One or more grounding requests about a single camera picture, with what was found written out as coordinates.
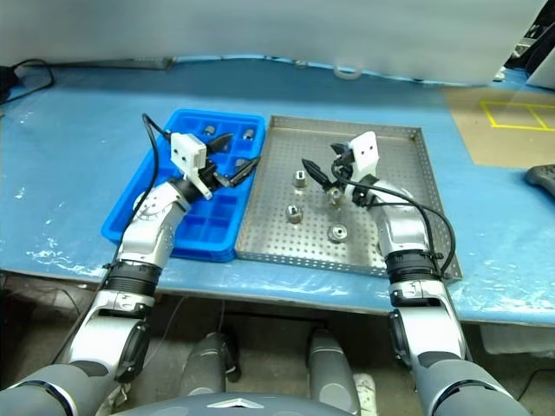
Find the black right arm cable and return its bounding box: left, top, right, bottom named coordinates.
left=345, top=181, right=456, bottom=281

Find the white backdrop board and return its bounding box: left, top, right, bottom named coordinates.
left=0, top=0, right=521, bottom=86

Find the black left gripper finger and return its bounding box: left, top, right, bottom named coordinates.
left=216, top=159, right=261, bottom=188
left=206, top=133, right=234, bottom=154

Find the grey robot torso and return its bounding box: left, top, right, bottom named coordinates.
left=119, top=391, right=311, bottom=416

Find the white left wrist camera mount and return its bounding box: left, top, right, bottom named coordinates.
left=170, top=132, right=214, bottom=201

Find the perforated metal tray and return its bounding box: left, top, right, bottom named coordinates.
left=234, top=114, right=463, bottom=279

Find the grey robot left leg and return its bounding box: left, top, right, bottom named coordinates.
left=179, top=331, right=240, bottom=398

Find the grey robot leg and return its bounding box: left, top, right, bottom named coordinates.
left=305, top=328, right=362, bottom=416
left=179, top=331, right=240, bottom=398

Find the brown mat with yellow tape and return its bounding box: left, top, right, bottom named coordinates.
left=441, top=86, right=555, bottom=169

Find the dark grey remote controller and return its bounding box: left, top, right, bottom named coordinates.
left=525, top=163, right=555, bottom=196

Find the blue plastic compartment tray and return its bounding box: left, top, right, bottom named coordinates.
left=100, top=107, right=267, bottom=264

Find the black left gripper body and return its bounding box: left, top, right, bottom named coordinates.
left=199, top=151, right=227, bottom=192

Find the grey robot right leg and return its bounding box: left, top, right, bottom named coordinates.
left=305, top=328, right=362, bottom=416

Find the white robot right foot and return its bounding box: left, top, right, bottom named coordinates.
left=353, top=371, right=377, bottom=415

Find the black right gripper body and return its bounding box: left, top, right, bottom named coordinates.
left=330, top=148, right=356, bottom=184

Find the black power cable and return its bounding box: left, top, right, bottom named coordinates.
left=0, top=59, right=56, bottom=107

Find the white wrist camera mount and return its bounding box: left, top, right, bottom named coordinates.
left=170, top=132, right=214, bottom=201
left=344, top=131, right=380, bottom=185

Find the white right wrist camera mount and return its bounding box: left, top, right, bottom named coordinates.
left=344, top=131, right=380, bottom=185

